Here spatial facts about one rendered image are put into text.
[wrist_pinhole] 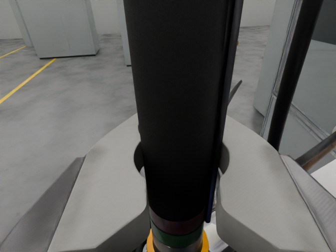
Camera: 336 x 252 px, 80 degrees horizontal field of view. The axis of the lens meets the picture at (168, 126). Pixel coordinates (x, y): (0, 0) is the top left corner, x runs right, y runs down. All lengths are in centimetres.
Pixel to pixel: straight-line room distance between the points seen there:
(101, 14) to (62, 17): 512
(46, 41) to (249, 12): 1062
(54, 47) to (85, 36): 102
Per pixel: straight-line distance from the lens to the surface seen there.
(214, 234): 20
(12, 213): 238
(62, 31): 755
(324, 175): 57
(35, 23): 776
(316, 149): 30
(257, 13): 1420
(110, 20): 1239
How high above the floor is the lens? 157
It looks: 32 degrees down
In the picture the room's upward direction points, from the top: 2 degrees counter-clockwise
